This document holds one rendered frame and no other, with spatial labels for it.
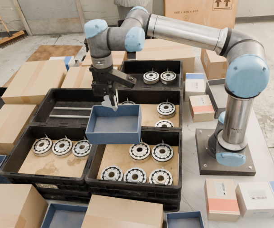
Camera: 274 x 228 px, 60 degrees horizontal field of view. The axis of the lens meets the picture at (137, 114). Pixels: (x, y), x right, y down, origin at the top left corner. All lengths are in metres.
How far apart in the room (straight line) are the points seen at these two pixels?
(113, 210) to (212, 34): 0.75
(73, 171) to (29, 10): 3.66
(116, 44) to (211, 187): 0.75
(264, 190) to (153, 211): 0.49
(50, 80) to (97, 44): 0.90
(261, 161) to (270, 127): 1.21
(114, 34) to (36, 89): 0.95
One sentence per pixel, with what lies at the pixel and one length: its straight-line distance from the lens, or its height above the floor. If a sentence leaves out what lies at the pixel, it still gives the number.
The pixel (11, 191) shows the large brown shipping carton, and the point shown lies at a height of 0.90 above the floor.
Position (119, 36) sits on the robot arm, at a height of 1.44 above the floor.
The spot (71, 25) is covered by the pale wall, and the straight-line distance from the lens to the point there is 4.39.
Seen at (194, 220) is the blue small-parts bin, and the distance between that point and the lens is 1.16.
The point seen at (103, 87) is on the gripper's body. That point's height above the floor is 1.24.
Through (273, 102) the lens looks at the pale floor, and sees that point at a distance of 2.84.
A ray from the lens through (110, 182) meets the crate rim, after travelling 1.00.
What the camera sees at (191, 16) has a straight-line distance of 3.87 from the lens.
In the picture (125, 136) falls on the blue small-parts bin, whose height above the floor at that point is 1.11.
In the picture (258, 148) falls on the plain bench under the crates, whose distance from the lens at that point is 1.44.
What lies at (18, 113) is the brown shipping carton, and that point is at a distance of 1.58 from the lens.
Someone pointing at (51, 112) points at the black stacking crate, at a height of 0.83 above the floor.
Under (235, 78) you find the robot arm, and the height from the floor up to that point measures 1.34.
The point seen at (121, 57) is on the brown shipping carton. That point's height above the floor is 0.86.
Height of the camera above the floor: 1.79
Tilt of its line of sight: 45 degrees down
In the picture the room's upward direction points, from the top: 8 degrees counter-clockwise
